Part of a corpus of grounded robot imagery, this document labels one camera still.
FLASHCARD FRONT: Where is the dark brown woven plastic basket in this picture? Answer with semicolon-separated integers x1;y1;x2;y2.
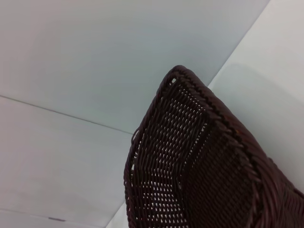
123;65;304;228

